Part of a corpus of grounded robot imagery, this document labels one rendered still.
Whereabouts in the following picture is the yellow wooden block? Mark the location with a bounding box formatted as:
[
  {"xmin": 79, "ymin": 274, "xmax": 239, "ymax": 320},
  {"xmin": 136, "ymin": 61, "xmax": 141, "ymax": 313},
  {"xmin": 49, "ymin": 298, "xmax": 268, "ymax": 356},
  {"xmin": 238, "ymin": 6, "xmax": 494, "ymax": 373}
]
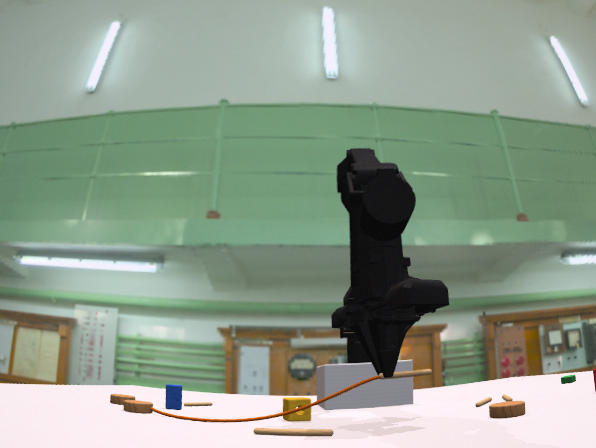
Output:
[{"xmin": 283, "ymin": 397, "xmax": 312, "ymax": 421}]

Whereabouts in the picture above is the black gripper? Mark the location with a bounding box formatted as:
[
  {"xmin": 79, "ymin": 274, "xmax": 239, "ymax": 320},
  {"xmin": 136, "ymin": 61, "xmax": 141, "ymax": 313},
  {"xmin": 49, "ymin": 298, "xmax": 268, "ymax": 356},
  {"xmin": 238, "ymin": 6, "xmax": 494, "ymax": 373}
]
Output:
[{"xmin": 331, "ymin": 246, "xmax": 449, "ymax": 378}]

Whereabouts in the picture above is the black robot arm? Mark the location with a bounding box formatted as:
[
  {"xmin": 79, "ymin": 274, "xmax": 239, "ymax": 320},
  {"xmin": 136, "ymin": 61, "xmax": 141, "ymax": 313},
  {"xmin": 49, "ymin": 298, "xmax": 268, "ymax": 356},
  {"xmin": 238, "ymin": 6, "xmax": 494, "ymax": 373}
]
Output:
[{"xmin": 336, "ymin": 148, "xmax": 416, "ymax": 364}]

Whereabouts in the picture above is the small green block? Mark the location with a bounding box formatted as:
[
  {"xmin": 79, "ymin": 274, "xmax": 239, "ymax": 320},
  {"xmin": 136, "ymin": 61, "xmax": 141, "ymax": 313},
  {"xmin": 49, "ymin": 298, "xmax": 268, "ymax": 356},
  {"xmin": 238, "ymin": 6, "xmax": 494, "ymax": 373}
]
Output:
[{"xmin": 561, "ymin": 374, "xmax": 576, "ymax": 384}]

